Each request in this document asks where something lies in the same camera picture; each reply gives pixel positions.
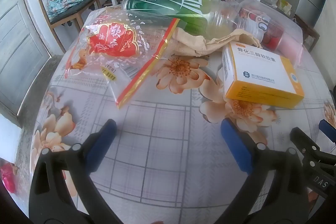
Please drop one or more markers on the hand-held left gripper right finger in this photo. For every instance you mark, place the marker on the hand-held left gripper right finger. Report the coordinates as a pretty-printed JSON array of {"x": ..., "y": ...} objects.
[{"x": 236, "y": 146}]

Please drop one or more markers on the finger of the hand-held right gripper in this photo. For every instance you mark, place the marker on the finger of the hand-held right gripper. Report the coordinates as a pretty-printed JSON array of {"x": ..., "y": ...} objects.
[
  {"x": 328, "y": 129},
  {"x": 302, "y": 138}
]

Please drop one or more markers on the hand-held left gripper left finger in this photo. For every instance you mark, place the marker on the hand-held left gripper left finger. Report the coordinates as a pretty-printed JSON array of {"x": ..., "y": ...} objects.
[{"x": 105, "y": 136}]

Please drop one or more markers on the white and orange medicine box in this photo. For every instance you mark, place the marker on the white and orange medicine box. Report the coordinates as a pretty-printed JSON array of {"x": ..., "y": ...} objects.
[{"x": 257, "y": 66}]

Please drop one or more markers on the clear snack bag red label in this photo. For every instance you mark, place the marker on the clear snack bag red label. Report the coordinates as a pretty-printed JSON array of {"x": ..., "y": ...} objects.
[{"x": 113, "y": 40}]

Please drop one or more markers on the red cartoon can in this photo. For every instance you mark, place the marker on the red cartoon can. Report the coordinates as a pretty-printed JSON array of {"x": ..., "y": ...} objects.
[{"x": 270, "y": 35}]

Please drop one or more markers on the beige cloth bag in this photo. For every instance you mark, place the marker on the beige cloth bag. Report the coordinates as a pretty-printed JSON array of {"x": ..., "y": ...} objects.
[{"x": 194, "y": 45}]

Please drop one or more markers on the green label plastic bottle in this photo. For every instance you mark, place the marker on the green label plastic bottle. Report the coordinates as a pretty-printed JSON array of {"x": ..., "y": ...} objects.
[{"x": 162, "y": 3}]

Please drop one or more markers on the clear plastic container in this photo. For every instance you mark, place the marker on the clear plastic container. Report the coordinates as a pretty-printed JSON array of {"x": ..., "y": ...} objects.
[{"x": 291, "y": 40}]

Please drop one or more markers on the wooden armchair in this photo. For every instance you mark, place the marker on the wooden armchair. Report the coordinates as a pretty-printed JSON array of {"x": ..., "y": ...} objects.
[{"x": 307, "y": 27}]

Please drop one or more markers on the red plastic bag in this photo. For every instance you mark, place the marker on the red plastic bag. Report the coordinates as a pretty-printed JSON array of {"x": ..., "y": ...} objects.
[{"x": 8, "y": 176}]

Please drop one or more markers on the wooden chair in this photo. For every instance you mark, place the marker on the wooden chair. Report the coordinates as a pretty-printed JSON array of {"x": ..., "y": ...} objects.
[{"x": 65, "y": 20}]

